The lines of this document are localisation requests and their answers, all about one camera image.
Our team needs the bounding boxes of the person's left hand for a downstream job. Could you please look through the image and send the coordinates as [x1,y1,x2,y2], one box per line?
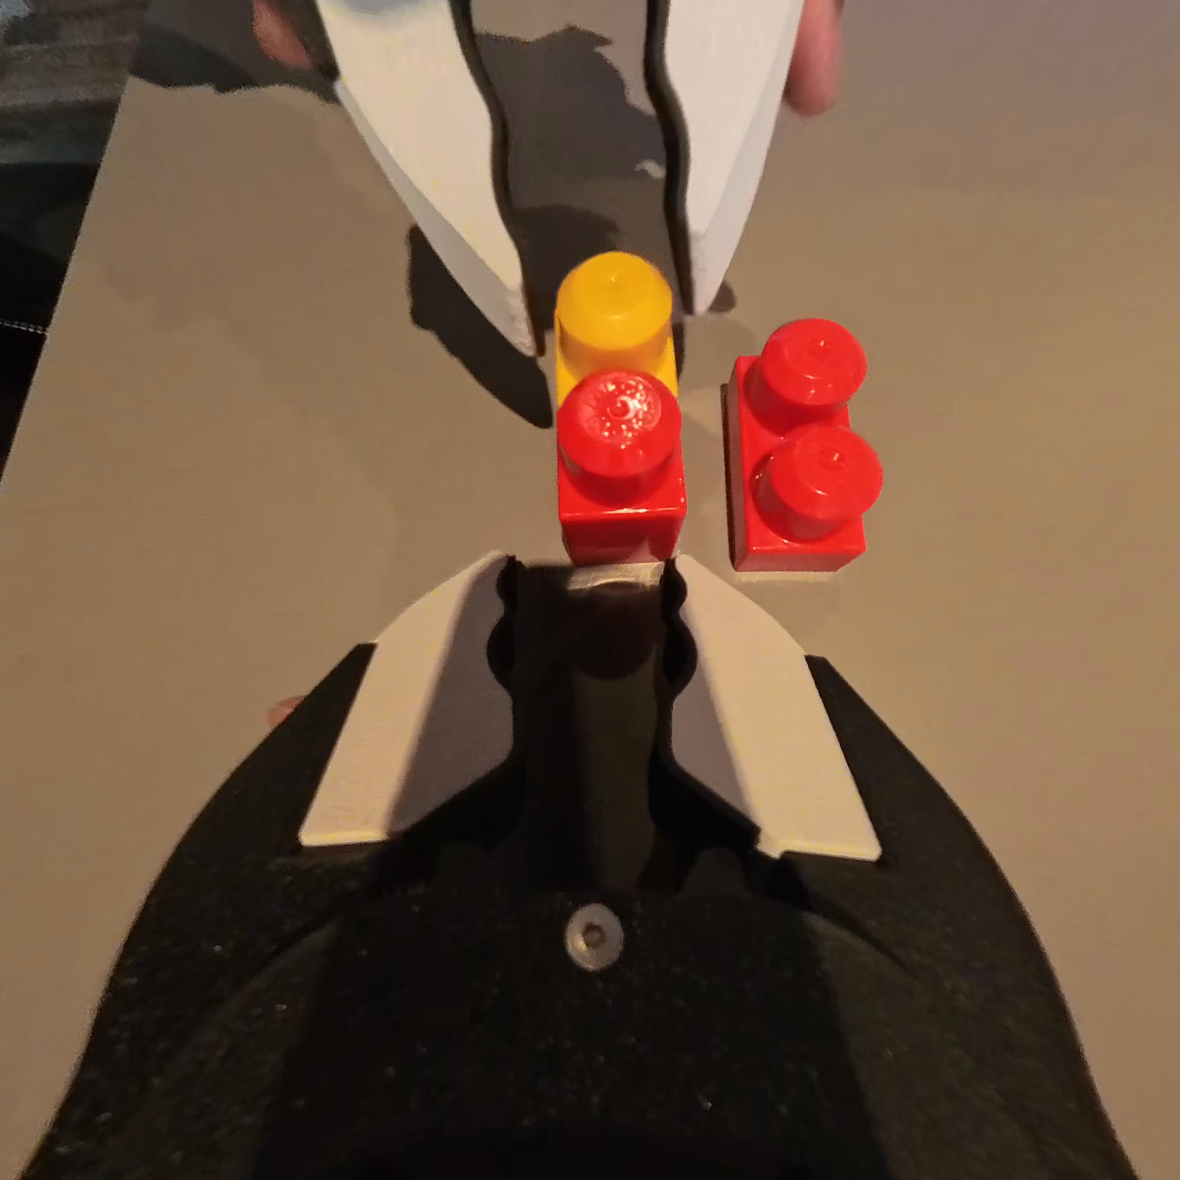
[253,0,847,117]

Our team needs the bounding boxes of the person's dark jeans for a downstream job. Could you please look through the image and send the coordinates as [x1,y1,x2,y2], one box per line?
[0,0,135,486]

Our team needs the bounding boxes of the red two-stud block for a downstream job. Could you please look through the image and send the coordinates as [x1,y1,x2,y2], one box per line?
[721,319,883,573]

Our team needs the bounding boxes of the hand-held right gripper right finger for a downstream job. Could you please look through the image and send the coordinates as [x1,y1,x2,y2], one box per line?
[655,554,881,863]

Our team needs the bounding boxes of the red single-stud block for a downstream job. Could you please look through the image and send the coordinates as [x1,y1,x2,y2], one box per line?
[553,368,689,567]

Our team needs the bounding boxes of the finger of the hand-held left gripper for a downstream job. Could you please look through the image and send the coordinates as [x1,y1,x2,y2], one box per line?
[312,0,545,360]
[643,0,810,317]

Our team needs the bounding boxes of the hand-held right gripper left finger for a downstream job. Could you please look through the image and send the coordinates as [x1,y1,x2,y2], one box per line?
[298,551,520,851]

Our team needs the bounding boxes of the yellow single-stud block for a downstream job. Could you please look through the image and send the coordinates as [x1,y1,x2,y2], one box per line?
[553,250,681,411]

